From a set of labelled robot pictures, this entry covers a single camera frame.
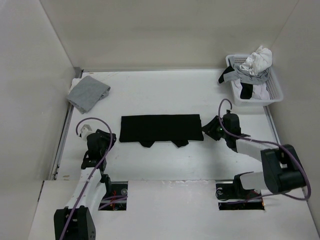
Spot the white plastic laundry basket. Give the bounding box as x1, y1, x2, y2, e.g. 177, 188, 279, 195
230, 66, 284, 107

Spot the black tank top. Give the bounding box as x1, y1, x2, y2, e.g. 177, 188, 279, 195
119, 114, 204, 148

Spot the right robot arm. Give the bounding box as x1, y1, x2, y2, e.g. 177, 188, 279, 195
202, 111, 311, 201

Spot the folded grey tank top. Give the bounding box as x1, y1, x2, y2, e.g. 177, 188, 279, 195
66, 76, 111, 114

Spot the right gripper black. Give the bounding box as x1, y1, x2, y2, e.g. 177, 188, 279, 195
200, 115, 229, 141

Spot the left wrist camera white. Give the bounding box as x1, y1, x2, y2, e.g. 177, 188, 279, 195
79, 124, 94, 141

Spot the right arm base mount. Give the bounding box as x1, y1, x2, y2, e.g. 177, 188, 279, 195
215, 181, 265, 211

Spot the white folded garment under grey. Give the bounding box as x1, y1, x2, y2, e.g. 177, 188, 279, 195
69, 78, 81, 92

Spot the grey tank top in basket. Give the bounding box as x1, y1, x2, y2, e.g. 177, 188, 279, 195
222, 63, 270, 85

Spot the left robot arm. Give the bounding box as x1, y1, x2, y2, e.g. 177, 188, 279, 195
53, 124, 116, 240

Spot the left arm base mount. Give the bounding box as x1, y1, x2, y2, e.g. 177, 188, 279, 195
98, 181, 129, 211

